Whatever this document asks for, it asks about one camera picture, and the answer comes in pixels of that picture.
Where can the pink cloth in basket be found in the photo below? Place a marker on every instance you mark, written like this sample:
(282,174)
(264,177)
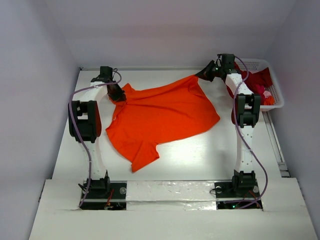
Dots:
(262,92)

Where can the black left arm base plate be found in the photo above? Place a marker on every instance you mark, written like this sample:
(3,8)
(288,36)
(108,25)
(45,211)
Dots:
(106,196)

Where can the metal rail right table edge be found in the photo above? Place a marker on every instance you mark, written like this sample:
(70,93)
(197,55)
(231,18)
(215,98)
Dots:
(283,169)

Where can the white plastic basket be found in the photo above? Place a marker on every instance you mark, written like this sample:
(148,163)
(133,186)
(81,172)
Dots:
(254,65)

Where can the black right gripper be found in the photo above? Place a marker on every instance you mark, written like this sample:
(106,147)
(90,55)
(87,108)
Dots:
(208,71)

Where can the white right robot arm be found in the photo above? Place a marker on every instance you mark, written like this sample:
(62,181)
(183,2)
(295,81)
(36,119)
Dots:
(245,116)

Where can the dark red t shirt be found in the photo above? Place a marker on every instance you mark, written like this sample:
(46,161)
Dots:
(262,77)

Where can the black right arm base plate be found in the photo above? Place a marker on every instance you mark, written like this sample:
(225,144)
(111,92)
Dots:
(229,199)

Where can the orange t shirt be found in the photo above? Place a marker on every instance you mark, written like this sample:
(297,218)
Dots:
(150,117)

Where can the small orange cloth in basket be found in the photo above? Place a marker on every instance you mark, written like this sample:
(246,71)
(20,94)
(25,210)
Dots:
(269,101)

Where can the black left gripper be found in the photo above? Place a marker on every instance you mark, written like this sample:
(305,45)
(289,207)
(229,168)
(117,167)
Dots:
(119,96)

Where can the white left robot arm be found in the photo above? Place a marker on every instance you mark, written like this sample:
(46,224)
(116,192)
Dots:
(85,125)

